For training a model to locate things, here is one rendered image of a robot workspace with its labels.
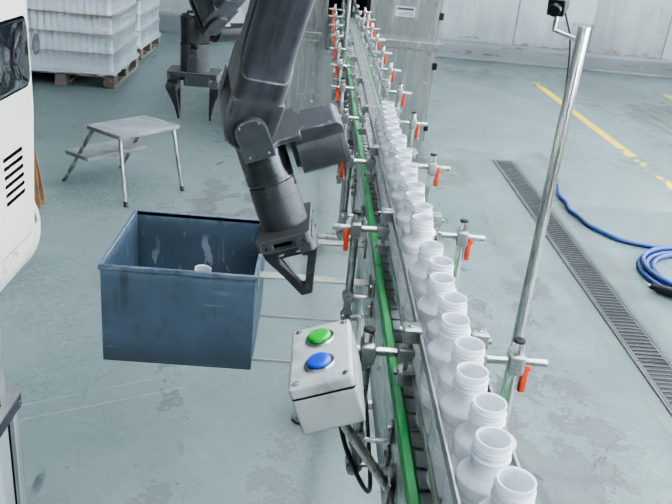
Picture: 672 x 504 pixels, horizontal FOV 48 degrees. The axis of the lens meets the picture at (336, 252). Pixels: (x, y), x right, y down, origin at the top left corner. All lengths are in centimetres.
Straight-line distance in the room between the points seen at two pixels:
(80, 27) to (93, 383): 504
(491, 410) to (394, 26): 493
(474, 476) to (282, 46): 46
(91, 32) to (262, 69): 673
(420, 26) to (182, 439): 383
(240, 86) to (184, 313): 85
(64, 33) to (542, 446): 593
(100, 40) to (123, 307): 601
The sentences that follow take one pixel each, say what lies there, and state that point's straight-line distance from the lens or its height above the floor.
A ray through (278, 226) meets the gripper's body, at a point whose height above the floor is 127.
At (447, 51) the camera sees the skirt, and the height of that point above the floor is 8.
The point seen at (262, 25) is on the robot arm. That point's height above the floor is 151.
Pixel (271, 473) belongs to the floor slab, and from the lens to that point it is 248.
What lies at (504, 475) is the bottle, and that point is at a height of 116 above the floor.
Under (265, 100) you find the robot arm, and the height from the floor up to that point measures 143.
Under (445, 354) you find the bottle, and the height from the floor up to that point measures 113.
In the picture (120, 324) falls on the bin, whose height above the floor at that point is 82.
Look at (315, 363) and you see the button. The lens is 91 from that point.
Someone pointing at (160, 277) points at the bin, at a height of 93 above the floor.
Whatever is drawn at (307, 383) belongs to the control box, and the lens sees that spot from 90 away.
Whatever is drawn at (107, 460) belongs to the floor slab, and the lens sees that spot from 255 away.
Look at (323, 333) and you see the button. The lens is 97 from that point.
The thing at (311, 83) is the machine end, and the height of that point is 52.
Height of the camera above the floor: 160
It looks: 23 degrees down
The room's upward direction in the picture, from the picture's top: 6 degrees clockwise
